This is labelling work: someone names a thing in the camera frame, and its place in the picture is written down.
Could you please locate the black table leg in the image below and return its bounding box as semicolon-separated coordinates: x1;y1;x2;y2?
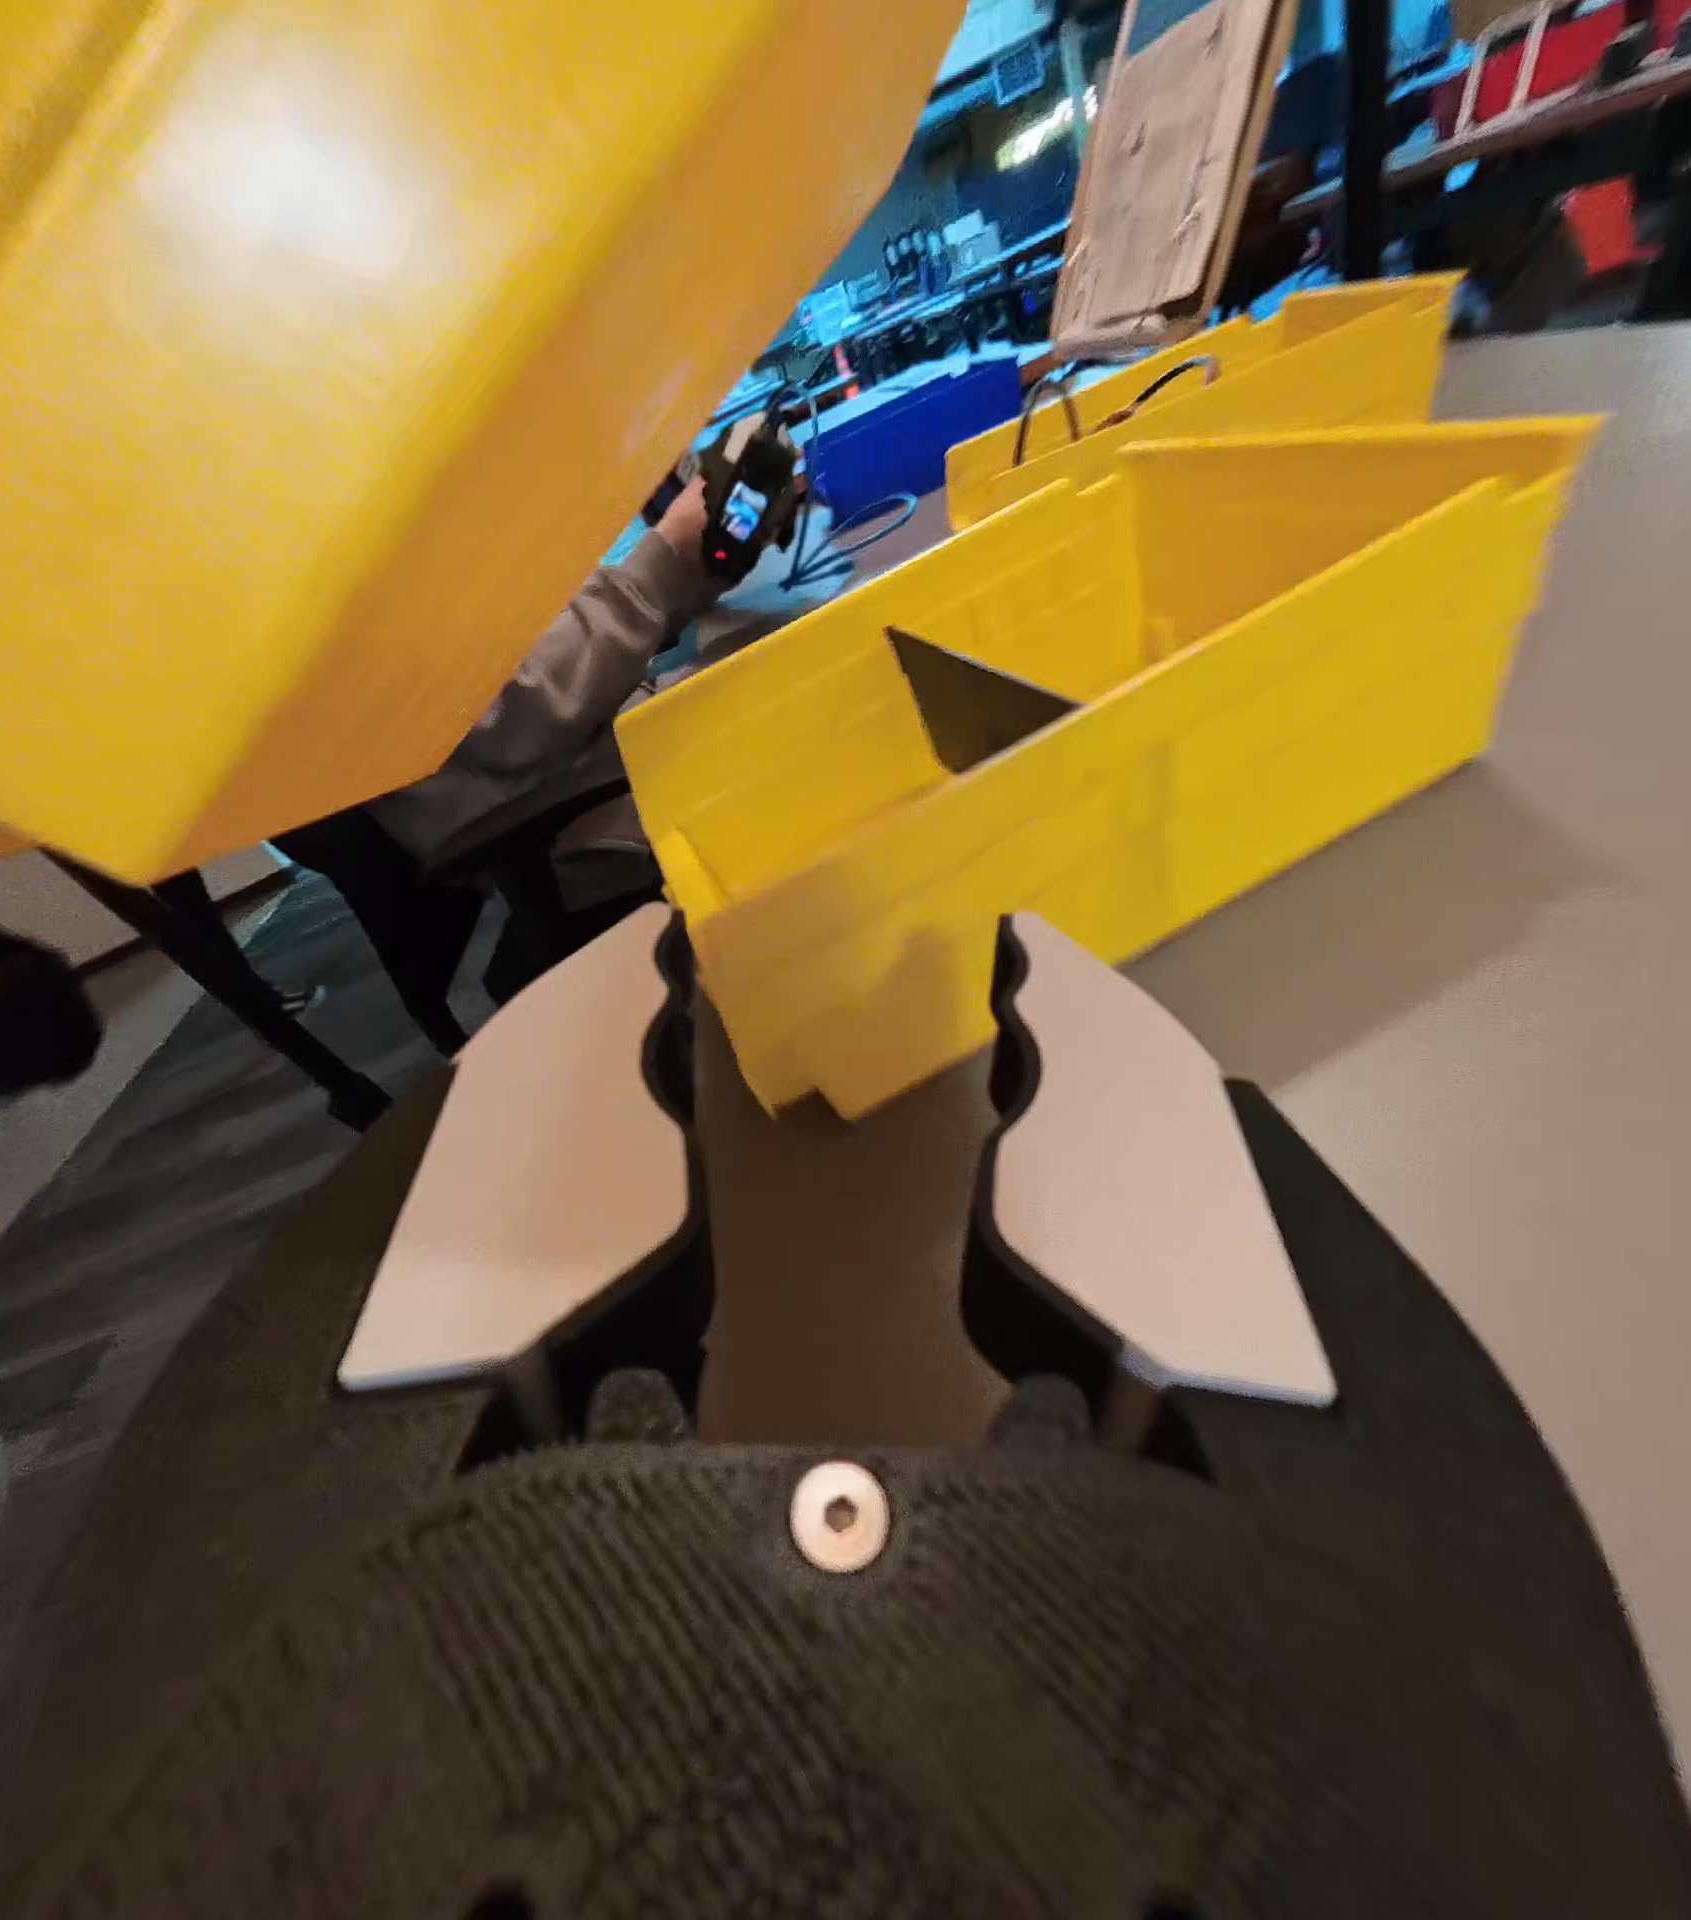
36;845;393;1130

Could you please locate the large yellow plastic bin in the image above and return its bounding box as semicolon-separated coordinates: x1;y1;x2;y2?
0;0;969;889

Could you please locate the blue storage box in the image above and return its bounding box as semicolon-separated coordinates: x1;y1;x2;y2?
805;356;1027;509

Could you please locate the red storage box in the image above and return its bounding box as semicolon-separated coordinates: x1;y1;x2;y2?
1457;12;1639;134

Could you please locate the black upright pole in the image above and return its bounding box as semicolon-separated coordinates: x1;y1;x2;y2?
1337;0;1395;282

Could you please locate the wooden shelf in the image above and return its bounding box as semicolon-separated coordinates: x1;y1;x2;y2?
1385;6;1691;199

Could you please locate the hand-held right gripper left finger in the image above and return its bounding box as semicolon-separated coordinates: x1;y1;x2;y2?
336;903;715;1427

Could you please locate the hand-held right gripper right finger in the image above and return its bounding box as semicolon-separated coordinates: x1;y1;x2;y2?
961;907;1341;1441

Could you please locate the brown cardboard sheet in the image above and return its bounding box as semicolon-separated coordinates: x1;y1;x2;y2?
1047;0;1305;366

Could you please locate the another person's forearm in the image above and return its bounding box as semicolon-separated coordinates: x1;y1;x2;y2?
377;528;729;859

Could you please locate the black cable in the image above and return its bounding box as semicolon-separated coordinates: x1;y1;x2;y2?
1009;354;1221;470

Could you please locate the grey desk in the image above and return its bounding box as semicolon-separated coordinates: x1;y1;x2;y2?
695;306;1691;1920

